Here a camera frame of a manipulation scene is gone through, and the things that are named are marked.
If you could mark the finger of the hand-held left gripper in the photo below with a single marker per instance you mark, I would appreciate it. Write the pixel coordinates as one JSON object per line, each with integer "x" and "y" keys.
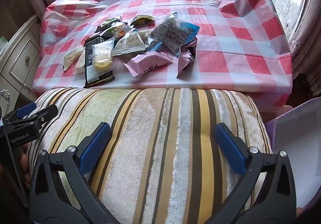
{"x": 47, "y": 112}
{"x": 26, "y": 109}

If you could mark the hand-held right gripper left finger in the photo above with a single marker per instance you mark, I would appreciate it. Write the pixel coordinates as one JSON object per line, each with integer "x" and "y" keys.
{"x": 95, "y": 148}

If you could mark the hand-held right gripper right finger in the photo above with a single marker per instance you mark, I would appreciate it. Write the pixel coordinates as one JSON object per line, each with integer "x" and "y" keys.
{"x": 229, "y": 148}

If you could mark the clear round cookie packet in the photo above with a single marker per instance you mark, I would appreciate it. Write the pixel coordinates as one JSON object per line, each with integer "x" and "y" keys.
{"x": 71, "y": 58}

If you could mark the clear crumbly cake packet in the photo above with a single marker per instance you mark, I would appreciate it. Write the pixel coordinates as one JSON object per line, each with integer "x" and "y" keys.
{"x": 80, "y": 63}

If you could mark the purple cardboard box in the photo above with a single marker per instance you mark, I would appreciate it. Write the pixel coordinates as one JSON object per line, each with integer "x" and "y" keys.
{"x": 296, "y": 138}

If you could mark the long black cake packet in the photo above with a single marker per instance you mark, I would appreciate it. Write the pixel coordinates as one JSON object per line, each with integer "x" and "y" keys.
{"x": 100, "y": 58}

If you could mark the person's left hand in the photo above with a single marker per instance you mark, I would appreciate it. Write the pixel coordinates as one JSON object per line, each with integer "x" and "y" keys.
{"x": 25, "y": 168}

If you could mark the cream drawer cabinet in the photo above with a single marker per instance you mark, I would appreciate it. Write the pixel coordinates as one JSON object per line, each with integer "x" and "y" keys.
{"x": 17, "y": 68}

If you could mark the round drawer knob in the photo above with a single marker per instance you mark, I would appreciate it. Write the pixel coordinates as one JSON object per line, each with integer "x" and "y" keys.
{"x": 27, "y": 58}

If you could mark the striped plush blanket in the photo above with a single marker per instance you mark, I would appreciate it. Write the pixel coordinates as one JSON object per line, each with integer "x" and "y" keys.
{"x": 155, "y": 151}

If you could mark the crumpled pink packet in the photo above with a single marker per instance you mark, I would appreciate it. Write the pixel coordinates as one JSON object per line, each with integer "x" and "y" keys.
{"x": 185, "y": 61}

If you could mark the smooth pink packet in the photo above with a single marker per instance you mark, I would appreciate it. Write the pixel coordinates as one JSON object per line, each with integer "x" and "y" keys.
{"x": 148, "y": 64}

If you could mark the white grey packet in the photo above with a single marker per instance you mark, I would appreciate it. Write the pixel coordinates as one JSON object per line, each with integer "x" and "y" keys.
{"x": 129, "y": 43}

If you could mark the green white lemon-print packet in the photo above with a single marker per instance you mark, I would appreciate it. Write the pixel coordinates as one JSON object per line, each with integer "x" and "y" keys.
{"x": 107, "y": 23}

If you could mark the egg-print orange-edged packet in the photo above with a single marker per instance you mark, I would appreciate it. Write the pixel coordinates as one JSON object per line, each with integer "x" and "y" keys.
{"x": 120, "y": 29}

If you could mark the red white checked tablecloth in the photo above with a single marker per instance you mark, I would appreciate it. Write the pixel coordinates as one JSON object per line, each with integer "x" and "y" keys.
{"x": 225, "y": 38}

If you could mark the small blue packet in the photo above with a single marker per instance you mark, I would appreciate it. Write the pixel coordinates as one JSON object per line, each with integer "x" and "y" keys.
{"x": 154, "y": 45}

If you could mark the mauve embroidered curtain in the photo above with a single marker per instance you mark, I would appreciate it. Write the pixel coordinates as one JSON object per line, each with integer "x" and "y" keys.
{"x": 306, "y": 46}

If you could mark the large blue clear packet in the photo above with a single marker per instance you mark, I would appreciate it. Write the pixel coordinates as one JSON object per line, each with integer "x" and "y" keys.
{"x": 173, "y": 31}

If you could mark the dark green packet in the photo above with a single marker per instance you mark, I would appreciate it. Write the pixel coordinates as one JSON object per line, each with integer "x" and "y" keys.
{"x": 141, "y": 20}

